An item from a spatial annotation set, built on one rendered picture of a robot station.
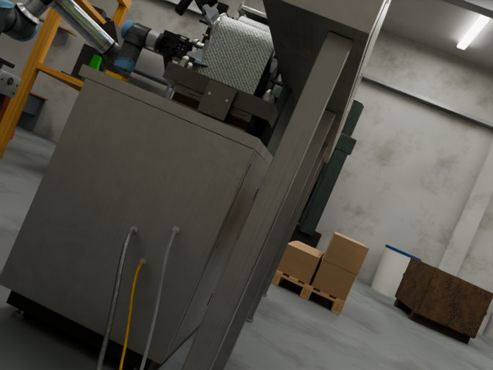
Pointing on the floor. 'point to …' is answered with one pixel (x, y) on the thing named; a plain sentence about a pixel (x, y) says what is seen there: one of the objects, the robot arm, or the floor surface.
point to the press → (326, 182)
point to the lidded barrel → (391, 271)
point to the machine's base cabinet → (225, 211)
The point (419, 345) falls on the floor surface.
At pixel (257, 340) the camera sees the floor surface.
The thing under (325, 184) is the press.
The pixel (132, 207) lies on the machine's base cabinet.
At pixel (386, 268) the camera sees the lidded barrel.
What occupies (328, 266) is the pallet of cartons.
